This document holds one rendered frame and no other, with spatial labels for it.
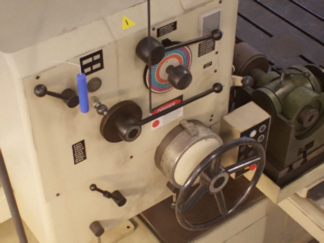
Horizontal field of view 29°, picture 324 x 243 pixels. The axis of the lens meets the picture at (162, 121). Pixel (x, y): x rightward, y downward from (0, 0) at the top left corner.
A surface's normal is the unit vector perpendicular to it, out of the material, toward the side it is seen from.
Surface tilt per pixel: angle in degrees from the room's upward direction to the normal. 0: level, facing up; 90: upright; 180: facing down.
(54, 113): 90
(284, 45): 0
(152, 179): 90
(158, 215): 0
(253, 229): 90
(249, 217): 90
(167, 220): 0
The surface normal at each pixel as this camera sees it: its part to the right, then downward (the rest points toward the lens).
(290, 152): 0.59, 0.55
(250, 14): 0.00, -0.73
